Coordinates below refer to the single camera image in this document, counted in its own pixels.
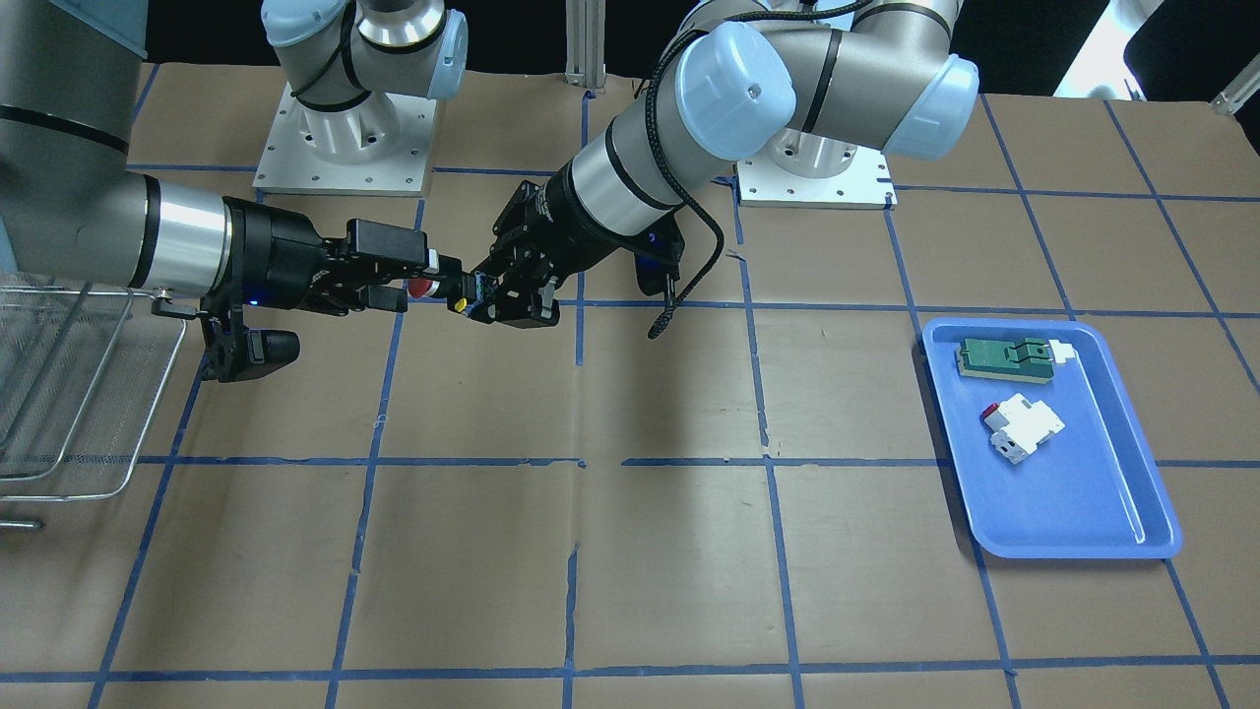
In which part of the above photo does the black braided cable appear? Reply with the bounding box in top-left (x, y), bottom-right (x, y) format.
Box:
top-left (635, 0), bottom-right (877, 341)

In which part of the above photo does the aluminium frame post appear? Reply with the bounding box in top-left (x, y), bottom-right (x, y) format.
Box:
top-left (564, 0), bottom-right (606, 96)

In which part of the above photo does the green switch module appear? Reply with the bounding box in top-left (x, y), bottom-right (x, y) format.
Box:
top-left (958, 337), bottom-right (1077, 383)

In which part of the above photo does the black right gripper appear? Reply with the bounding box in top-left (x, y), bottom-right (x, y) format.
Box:
top-left (202, 198), bottom-right (464, 383)

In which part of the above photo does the white circuit breaker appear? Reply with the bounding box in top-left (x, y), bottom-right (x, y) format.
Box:
top-left (980, 392), bottom-right (1065, 463)

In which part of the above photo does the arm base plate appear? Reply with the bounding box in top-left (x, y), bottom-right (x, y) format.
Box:
top-left (253, 87), bottom-right (441, 196)
top-left (736, 130), bottom-right (898, 210)

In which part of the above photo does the wire mesh shelf rack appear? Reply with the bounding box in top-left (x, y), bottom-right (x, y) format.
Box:
top-left (1, 275), bottom-right (188, 531)

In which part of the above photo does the red emergency stop button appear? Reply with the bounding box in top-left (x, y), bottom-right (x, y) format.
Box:
top-left (407, 271), bottom-right (498, 324)

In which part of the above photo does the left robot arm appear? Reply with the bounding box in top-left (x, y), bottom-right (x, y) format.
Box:
top-left (447, 1), bottom-right (979, 337)

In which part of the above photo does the blue plastic tray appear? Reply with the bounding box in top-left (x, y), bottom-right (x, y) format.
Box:
top-left (921, 317), bottom-right (1183, 559)

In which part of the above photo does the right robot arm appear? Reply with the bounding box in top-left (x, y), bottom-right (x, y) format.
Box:
top-left (1, 1), bottom-right (469, 383)

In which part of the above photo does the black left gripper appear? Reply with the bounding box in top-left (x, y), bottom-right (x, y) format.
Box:
top-left (473, 180), bottom-right (684, 327)

